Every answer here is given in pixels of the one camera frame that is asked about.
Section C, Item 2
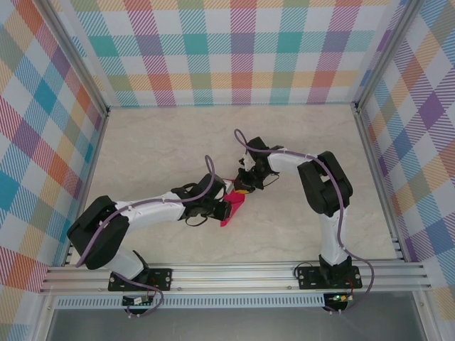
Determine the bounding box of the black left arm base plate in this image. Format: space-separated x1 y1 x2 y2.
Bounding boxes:
108 268 173 292

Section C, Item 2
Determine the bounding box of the thin black left gripper wire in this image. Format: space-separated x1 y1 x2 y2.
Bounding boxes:
185 212 210 227

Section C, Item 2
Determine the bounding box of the thin black right gripper wire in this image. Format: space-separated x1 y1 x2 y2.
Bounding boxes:
261 173 281 190

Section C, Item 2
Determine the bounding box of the aluminium side rail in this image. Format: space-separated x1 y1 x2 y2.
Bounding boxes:
350 102 406 263
62 108 110 267

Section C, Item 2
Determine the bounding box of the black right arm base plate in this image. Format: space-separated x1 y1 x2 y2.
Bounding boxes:
296 266 363 291

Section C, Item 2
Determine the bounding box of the aluminium frame post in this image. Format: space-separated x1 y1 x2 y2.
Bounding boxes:
41 0 110 118
355 0 422 114

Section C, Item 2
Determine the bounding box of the thin black gripper wire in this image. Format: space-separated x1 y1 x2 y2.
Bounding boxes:
261 173 281 190
185 212 210 227

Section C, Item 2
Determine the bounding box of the grey metal sheet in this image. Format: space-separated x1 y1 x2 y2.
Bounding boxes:
45 307 427 341

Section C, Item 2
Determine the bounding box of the left circuit board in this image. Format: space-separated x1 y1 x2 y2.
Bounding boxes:
122 296 156 306

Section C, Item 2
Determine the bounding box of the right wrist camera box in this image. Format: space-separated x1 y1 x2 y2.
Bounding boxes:
238 153 256 171

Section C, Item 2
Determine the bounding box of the pink square paper sheet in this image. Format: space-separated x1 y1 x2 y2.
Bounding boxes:
219 178 247 227

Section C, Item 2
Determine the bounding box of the aluminium mounting rail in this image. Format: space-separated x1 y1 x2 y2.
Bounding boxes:
38 261 433 294

